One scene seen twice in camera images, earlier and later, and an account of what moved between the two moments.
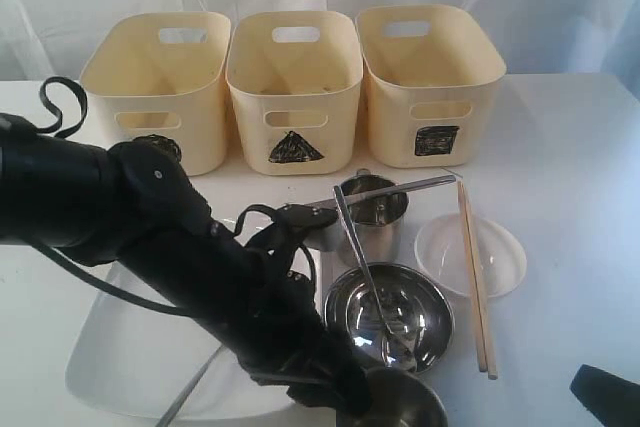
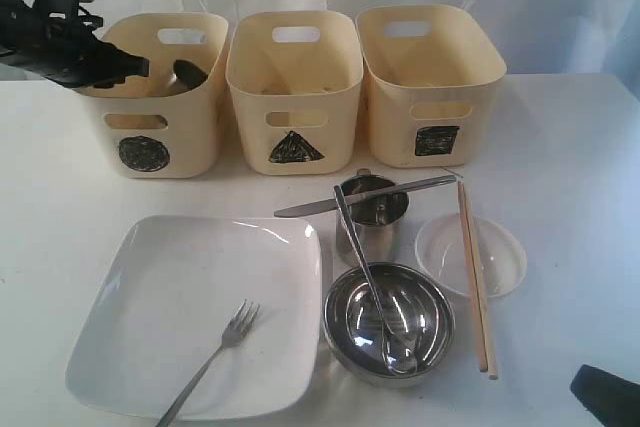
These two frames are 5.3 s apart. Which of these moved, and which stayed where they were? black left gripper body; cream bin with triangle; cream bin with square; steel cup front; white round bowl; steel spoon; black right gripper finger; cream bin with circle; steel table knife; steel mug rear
Moved: black left gripper body; steel cup front
Stayed: cream bin with triangle; steel spoon; cream bin with square; black right gripper finger; white round bowl; cream bin with circle; steel table knife; steel mug rear
